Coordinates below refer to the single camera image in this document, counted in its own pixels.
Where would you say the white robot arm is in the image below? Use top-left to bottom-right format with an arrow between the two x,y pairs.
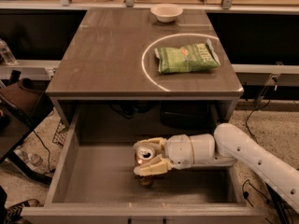
134,123 -> 299,212

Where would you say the clear plastic water bottle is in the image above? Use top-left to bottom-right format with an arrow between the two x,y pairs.
0,38 -> 17,65

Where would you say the striped sneaker shoe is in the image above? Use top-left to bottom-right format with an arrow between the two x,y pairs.
1,199 -> 40,224

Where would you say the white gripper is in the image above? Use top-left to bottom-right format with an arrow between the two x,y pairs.
134,134 -> 193,176

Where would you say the green chip bag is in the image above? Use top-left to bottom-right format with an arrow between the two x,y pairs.
154,39 -> 221,74

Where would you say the plastic bottle on floor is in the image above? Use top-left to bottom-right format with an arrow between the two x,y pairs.
15,149 -> 47,175

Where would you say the black office chair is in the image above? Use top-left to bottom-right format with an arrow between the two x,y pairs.
0,70 -> 53,185

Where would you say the grey open top drawer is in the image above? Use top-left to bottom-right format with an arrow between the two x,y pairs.
23,105 -> 265,224

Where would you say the white bowl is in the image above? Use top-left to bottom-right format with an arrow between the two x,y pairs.
150,4 -> 183,22

